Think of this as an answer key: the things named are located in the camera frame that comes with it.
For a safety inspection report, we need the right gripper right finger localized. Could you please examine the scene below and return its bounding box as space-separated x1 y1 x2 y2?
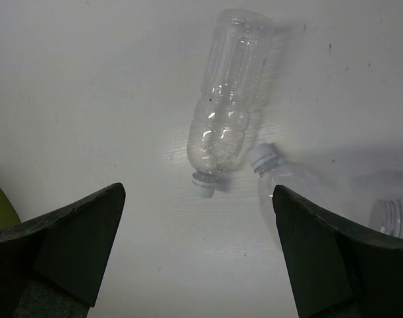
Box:
272 185 403 317

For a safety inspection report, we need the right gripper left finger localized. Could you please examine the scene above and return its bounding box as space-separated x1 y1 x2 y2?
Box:
0 182 126 317

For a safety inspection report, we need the clear bottle without cap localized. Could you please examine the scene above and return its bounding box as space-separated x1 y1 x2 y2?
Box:
368 197 403 239

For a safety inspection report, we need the clear bottle white cap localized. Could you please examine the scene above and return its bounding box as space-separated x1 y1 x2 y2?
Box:
247 142 325 226

